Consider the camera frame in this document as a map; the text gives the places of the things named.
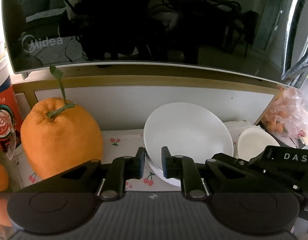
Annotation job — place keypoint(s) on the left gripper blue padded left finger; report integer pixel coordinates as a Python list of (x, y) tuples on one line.
[(114, 176)]

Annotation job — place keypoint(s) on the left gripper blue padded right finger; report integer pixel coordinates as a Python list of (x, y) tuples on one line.
[(190, 174)]

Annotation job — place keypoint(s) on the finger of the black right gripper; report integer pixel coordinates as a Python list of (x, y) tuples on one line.
[(223, 167)]

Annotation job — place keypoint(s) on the cream bowl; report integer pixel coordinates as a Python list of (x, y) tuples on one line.
[(252, 142)]

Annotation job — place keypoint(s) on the white bowl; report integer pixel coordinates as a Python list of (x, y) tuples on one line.
[(186, 129)]

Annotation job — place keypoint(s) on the plastic bag of snacks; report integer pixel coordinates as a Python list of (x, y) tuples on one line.
[(288, 115)]

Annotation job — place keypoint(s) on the large orange on table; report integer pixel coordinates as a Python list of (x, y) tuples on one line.
[(58, 135)]

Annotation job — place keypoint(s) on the glass jar of kumquats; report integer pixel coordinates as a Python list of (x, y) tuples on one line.
[(3, 164)]

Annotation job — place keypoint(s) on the red white paper cup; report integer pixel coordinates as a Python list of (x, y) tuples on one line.
[(10, 117)]

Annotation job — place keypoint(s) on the black Midea microwave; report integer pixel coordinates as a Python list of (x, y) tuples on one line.
[(266, 39)]

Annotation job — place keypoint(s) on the white shelf with wood frame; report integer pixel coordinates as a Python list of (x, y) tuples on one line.
[(122, 96)]

